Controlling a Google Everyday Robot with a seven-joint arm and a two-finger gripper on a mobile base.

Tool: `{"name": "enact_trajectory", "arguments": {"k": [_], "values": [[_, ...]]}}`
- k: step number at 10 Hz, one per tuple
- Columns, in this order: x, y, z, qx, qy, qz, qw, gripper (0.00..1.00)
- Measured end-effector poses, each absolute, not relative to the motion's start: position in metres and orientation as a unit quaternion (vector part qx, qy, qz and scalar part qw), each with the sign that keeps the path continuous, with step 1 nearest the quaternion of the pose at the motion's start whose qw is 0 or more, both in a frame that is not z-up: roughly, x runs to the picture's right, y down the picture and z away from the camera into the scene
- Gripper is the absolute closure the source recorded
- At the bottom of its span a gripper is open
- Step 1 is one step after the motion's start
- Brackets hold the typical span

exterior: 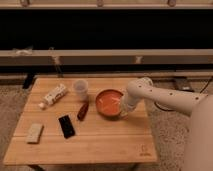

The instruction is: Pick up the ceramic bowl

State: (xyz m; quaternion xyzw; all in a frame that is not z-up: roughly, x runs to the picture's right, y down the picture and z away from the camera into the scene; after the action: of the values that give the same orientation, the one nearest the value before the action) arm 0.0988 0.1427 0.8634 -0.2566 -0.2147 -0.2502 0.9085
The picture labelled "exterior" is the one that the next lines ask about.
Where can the white tube with cap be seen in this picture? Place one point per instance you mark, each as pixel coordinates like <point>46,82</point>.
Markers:
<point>53,96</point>

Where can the beige rectangular block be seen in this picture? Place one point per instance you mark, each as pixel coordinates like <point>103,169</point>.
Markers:
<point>34,133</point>

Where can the orange ceramic bowl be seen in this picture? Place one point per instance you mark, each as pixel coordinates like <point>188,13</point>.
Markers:
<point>108,102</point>

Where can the black rectangular phone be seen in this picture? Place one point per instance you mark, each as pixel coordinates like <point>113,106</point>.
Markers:
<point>66,126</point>

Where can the wooden table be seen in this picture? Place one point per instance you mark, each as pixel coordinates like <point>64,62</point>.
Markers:
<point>96,140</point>

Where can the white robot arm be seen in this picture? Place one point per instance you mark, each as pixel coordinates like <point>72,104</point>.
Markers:
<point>198,154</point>

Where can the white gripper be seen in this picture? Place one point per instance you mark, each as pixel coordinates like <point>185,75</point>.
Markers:
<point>127,104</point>

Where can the grey horizontal rail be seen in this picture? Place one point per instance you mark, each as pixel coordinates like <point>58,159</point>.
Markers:
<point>105,57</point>

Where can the clear plastic cup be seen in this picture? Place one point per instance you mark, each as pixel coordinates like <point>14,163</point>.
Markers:
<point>80,88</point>

